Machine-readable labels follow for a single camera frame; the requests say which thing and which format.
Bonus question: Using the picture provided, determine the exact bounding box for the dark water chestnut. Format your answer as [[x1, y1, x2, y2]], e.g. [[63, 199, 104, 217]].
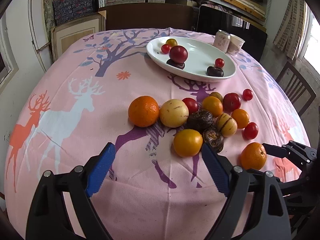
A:
[[207, 66, 224, 77], [166, 59, 185, 69], [185, 109, 213, 133], [203, 127, 224, 153]]

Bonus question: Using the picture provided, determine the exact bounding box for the dark red plum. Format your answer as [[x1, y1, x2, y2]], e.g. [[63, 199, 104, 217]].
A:
[[169, 46, 188, 63]]

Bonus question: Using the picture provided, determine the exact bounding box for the red cherry tomato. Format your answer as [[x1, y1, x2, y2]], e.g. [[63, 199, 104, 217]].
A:
[[161, 44, 171, 54], [182, 98, 199, 114], [242, 122, 259, 140], [242, 89, 253, 101], [215, 58, 225, 68]]

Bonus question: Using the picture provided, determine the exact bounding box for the small orange fruit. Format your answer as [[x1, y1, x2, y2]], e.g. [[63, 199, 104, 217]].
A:
[[231, 109, 249, 129], [202, 96, 223, 118]]

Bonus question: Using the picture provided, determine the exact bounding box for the striped pepino melon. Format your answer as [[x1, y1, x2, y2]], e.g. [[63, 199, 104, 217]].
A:
[[215, 113, 238, 138]]

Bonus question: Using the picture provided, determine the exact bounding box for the dark wooden chair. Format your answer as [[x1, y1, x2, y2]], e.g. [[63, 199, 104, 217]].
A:
[[276, 61, 316, 117]]

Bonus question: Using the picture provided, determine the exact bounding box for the brown longan fruit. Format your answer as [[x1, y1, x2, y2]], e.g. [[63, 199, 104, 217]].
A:
[[209, 92, 223, 102]]

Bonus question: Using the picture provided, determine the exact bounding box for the orange yellow tomato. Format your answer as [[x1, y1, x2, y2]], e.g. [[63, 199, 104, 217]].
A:
[[173, 129, 203, 158]]

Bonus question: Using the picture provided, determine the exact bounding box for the yellow pepino melon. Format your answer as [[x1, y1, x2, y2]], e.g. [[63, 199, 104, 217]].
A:
[[159, 99, 189, 128]]

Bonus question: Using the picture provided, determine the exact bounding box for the patterned window curtain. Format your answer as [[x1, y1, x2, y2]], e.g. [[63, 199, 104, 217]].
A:
[[273, 0, 309, 61]]

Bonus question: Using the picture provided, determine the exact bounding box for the white paper cup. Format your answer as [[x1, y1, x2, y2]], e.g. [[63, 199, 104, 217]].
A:
[[227, 34, 245, 56]]

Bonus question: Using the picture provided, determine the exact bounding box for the white round plate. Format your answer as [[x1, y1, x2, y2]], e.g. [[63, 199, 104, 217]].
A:
[[146, 36, 237, 83]]

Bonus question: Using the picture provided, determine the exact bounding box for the pink beverage can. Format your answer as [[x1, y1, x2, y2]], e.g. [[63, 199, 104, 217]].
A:
[[213, 30, 231, 53]]

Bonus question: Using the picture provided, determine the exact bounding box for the large orange tangerine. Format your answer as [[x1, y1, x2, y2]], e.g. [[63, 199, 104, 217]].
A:
[[128, 96, 159, 128]]

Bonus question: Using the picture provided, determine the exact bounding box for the pink printed tablecloth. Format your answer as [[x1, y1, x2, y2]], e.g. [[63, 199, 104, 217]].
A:
[[4, 28, 309, 239]]

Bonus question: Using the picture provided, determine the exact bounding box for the small orange kumquat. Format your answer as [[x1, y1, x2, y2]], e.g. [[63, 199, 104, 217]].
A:
[[165, 38, 178, 47]]

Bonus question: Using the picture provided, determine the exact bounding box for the framed picture leaning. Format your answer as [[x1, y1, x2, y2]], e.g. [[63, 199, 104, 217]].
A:
[[51, 12, 105, 62]]

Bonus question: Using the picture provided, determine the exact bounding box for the white board leaning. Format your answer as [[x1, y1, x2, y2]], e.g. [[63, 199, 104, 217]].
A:
[[28, 0, 49, 51]]

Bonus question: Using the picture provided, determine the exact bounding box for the dark wooden board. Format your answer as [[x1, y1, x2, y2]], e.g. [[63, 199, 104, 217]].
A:
[[99, 3, 194, 30]]

